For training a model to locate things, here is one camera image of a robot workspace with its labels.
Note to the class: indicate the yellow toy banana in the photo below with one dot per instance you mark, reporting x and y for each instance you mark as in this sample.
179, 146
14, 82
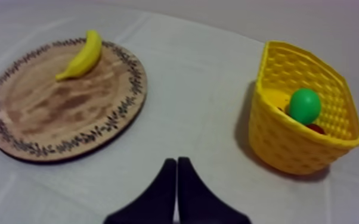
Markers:
84, 58

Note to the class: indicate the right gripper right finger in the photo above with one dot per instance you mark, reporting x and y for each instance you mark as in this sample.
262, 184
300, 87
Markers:
198, 203

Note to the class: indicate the green toy pear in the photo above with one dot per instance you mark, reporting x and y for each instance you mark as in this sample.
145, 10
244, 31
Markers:
304, 106

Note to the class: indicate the round wooden board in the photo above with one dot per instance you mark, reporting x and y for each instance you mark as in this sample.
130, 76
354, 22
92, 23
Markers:
63, 103

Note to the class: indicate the yellow plastic basket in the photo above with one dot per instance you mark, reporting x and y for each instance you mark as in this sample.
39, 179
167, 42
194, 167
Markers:
279, 144

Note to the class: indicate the small red fruit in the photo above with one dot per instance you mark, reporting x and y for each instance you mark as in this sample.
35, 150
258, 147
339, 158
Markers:
316, 128

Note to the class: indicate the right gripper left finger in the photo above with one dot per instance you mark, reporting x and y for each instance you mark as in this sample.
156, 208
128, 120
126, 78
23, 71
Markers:
157, 203

